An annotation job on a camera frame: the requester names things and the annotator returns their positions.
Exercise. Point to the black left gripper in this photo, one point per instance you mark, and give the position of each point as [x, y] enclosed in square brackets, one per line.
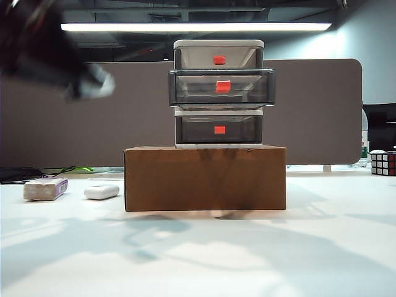
[72, 72]

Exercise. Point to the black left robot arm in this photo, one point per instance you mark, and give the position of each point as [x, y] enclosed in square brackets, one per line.
[28, 40]

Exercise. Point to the small green item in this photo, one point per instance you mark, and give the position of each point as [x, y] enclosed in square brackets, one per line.
[84, 169]

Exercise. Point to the black flat desk pad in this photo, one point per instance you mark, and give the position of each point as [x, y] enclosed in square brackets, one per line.
[18, 174]

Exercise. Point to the white eraser purple sleeve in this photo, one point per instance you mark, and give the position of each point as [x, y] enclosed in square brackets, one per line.
[43, 188]

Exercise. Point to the white earbuds case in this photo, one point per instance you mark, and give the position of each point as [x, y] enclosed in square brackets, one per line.
[100, 192]

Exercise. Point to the long ceiling light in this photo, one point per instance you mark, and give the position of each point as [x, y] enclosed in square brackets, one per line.
[198, 27]

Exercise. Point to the brown cardboard box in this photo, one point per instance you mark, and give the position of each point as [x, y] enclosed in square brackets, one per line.
[204, 179]

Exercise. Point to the grey-brown desk partition panel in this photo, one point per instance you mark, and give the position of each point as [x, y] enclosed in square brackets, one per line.
[309, 117]

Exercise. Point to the white partition foot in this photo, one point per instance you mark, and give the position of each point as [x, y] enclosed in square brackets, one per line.
[327, 168]

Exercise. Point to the clear water bottle green label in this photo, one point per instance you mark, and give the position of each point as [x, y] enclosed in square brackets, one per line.
[365, 151]

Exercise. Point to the black office chair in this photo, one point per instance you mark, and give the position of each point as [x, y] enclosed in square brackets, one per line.
[380, 130]

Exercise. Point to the black Rubik's cube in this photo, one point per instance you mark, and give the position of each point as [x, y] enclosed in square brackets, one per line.
[385, 164]

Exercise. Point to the white plastic drawer cabinet frame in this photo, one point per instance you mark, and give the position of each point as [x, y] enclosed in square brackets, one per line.
[216, 42]

